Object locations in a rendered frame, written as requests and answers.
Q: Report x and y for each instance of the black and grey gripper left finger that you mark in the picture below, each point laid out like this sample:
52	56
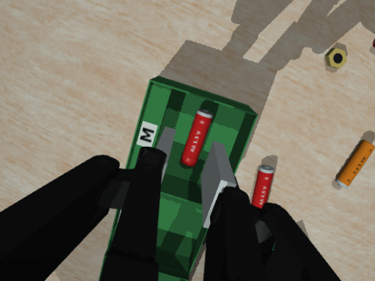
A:
38	232

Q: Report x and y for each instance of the green three-compartment bin rack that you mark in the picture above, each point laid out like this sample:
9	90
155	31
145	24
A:
180	228

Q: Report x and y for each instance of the orange aa battery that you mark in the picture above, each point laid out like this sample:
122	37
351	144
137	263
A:
354	164

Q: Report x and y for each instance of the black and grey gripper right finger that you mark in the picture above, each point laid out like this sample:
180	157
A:
232	251

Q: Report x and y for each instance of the brass hex nut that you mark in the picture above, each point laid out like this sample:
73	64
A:
336	58

